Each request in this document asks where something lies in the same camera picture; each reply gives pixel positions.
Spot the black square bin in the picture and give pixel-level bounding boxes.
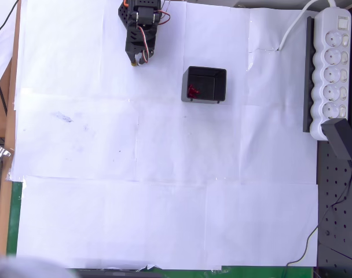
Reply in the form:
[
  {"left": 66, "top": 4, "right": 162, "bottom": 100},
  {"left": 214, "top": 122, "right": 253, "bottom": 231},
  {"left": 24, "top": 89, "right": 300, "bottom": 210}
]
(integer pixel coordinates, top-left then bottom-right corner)
[{"left": 181, "top": 65, "right": 228, "bottom": 105}]

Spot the silver metal clamp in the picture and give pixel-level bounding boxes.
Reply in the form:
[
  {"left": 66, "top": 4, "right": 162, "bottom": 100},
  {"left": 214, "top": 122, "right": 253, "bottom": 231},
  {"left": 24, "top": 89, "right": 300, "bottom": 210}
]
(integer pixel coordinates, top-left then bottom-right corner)
[{"left": 0, "top": 144, "right": 13, "bottom": 174}]

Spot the white paper table cover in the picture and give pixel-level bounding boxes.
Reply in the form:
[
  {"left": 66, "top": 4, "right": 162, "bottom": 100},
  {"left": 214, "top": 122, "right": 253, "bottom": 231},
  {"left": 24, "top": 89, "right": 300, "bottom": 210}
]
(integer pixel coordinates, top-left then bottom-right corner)
[{"left": 12, "top": 0, "right": 320, "bottom": 270}]

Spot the white power strip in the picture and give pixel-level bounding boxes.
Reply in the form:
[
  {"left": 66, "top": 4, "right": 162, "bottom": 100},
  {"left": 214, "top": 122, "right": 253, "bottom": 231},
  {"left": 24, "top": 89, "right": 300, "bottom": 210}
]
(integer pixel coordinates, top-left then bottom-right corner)
[{"left": 309, "top": 7, "right": 352, "bottom": 142}]

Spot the black power adapter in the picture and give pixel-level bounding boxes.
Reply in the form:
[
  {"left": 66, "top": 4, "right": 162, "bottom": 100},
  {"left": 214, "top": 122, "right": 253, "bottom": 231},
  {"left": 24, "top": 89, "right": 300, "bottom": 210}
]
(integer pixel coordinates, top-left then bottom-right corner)
[{"left": 320, "top": 118, "right": 352, "bottom": 162}]

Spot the blurry grey object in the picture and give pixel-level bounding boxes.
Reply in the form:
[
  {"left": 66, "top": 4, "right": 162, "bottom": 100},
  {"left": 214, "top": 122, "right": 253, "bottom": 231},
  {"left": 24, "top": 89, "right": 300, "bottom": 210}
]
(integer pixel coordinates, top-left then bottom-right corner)
[{"left": 0, "top": 247, "right": 68, "bottom": 278}]

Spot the black pegboard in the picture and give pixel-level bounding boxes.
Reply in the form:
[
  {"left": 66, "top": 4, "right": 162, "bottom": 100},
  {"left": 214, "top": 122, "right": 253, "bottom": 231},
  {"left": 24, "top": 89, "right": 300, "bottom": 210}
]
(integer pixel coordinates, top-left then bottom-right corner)
[{"left": 316, "top": 140, "right": 352, "bottom": 278}]

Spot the red white servo cable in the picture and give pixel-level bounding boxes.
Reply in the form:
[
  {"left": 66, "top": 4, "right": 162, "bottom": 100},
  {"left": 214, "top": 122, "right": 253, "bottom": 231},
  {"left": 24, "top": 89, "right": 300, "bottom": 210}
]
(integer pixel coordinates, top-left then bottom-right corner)
[{"left": 137, "top": 25, "right": 151, "bottom": 63}]

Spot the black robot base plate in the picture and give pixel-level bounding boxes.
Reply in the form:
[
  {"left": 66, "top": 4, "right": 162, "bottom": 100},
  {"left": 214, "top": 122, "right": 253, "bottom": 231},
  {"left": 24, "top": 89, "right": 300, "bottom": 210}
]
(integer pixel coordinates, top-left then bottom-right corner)
[{"left": 117, "top": 1, "right": 133, "bottom": 30}]

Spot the thin red arm cable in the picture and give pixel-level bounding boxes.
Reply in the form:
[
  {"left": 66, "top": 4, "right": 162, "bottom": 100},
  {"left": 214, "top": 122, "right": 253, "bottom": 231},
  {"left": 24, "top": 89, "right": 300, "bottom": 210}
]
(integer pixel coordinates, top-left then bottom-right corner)
[{"left": 157, "top": 10, "right": 172, "bottom": 25}]

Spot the white power strip cable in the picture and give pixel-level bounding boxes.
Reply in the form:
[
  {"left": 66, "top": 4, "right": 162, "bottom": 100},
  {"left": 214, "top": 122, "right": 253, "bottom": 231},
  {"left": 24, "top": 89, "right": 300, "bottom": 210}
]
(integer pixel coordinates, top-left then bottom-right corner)
[{"left": 277, "top": 0, "right": 339, "bottom": 52}]

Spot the dark camera device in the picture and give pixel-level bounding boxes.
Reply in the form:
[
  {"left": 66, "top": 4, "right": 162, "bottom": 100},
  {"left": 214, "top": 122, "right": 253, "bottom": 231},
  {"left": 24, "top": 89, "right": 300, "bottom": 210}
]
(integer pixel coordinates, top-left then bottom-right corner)
[{"left": 77, "top": 268, "right": 163, "bottom": 278}]

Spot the thin black adapter cable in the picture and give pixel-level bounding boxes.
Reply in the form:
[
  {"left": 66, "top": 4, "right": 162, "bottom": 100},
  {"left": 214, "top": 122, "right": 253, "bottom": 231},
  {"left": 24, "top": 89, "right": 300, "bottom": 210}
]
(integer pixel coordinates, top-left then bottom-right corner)
[{"left": 280, "top": 158, "right": 352, "bottom": 278}]

